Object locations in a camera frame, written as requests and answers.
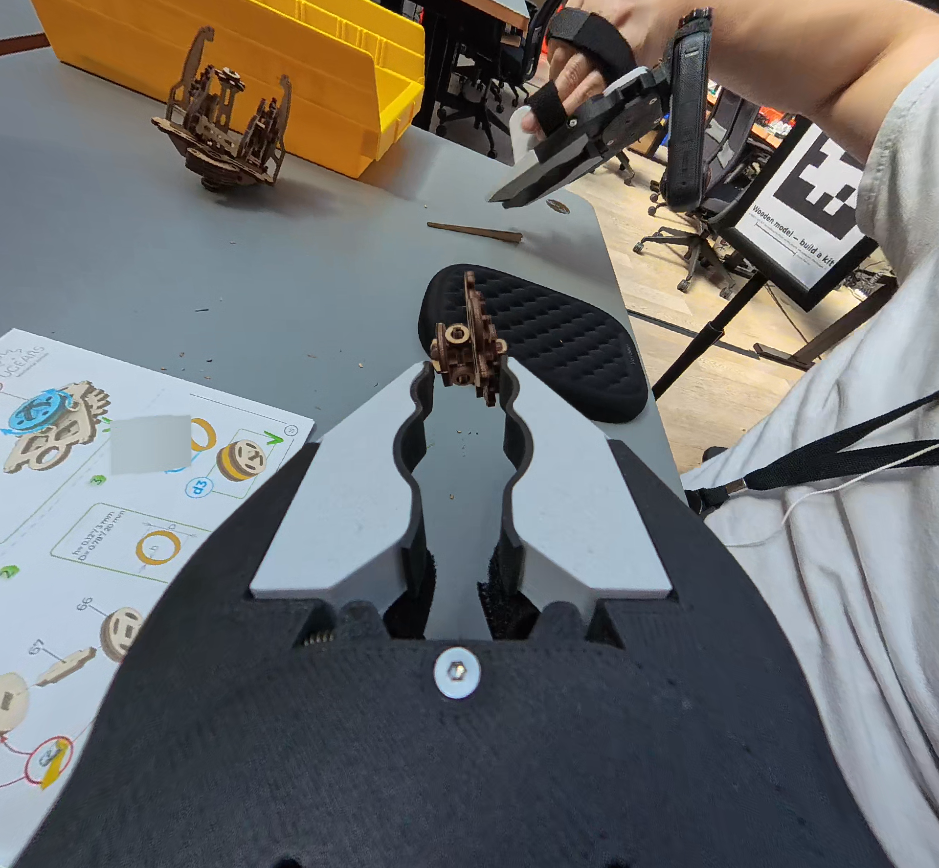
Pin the thin wooden stick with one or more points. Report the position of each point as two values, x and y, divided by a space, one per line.
477 231

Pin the black office chair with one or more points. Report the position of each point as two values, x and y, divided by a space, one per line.
733 149
524 53

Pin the partly built wooden model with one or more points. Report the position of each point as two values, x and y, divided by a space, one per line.
220 141

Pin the black quilted wrist rest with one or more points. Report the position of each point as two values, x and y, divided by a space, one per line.
572 347

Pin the printed instruction booklet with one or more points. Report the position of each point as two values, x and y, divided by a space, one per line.
73 552

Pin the wooden gear assembly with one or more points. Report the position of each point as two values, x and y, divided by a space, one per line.
469 339

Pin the person's right forearm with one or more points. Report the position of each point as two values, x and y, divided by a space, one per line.
807 53

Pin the operator in white shirt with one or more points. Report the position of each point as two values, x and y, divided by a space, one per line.
843 626

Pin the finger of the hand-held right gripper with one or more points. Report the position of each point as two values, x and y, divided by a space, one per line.
546 174

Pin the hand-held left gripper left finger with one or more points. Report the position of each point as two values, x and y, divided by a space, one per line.
345 508

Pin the person's right hand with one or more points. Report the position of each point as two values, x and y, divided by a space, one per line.
645 9

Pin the yellow plastic storage bin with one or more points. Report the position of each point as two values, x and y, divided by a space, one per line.
183 16

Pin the black framed sign stand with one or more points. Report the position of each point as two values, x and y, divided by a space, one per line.
799 237

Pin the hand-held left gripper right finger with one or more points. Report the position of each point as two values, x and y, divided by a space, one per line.
579 516

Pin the black desk leg frame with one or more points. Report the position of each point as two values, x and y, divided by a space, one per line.
821 325

